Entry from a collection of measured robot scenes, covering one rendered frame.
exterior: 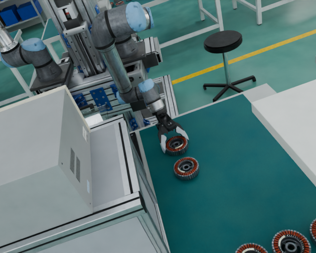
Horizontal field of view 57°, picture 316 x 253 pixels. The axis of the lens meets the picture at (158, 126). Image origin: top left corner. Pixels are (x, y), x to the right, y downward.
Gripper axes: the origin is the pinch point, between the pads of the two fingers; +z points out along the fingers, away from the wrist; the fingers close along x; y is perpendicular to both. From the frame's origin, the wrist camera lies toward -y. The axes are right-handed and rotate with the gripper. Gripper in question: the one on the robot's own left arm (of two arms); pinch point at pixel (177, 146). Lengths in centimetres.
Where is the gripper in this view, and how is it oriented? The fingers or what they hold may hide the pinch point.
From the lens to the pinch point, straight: 143.8
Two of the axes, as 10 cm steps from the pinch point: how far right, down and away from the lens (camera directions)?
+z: 4.4, 8.9, 1.4
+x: -8.7, 4.6, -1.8
